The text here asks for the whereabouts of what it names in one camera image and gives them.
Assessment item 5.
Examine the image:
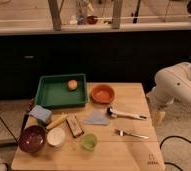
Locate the green plastic tray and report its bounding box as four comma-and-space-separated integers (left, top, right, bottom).
35, 74, 88, 109

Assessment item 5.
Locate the orange red bowl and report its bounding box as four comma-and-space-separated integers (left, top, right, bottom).
90, 84, 115, 104

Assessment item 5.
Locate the orange ball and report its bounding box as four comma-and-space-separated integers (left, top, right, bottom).
68, 80, 78, 90

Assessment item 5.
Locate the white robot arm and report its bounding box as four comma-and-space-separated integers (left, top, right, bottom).
146, 62, 191, 126

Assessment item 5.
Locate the blue grey cloth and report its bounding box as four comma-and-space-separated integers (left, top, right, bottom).
84, 110, 109, 125

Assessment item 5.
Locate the black floor cable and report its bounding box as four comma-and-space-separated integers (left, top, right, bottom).
159, 134, 191, 171

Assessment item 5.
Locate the blue sponge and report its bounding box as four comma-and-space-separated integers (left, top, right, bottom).
29, 105, 52, 124

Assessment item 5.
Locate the dark maroon bowl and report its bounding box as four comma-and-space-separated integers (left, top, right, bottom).
18, 125, 45, 153

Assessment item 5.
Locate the green plastic cup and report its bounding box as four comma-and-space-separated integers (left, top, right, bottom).
81, 134, 97, 151

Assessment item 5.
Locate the silver metal fork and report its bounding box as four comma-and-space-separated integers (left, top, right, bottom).
115, 129, 149, 139

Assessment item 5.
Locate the black handled utensil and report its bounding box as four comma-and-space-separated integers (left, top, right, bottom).
21, 114, 29, 132

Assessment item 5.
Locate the yellow wooden handle tool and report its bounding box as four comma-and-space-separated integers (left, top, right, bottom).
46, 114, 67, 130

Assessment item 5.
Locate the brown rectangular block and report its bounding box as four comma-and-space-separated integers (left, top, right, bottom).
66, 115, 84, 138

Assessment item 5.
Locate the white small bowl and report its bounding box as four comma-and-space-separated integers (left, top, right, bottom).
47, 127, 66, 147

